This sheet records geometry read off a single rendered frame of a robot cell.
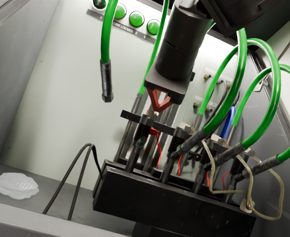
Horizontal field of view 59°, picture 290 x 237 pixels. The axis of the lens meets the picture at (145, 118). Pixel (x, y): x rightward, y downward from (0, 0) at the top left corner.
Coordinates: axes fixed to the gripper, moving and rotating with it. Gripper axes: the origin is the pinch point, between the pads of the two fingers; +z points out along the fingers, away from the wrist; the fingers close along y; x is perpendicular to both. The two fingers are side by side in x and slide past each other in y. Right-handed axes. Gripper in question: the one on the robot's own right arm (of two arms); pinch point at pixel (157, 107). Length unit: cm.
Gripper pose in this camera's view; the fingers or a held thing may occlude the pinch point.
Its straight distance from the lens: 48.4
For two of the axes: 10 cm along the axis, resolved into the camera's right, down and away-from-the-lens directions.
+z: -2.2, 6.6, 7.2
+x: -9.3, -3.6, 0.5
